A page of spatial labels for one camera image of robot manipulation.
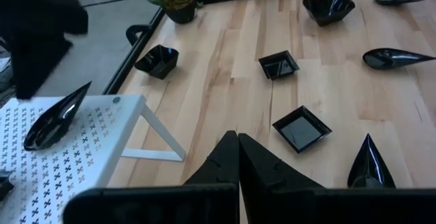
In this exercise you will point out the succulent plant in black pot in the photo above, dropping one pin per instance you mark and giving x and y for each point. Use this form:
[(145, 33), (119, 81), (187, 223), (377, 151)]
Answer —
[(182, 13)]

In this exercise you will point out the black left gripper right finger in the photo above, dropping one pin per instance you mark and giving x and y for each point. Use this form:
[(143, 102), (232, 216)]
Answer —
[(269, 183)]

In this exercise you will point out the black wavy square mini bowl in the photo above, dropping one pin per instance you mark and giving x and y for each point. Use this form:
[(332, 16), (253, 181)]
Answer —
[(327, 7), (158, 62)]

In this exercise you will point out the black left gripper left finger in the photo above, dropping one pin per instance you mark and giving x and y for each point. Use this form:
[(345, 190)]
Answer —
[(211, 169)]

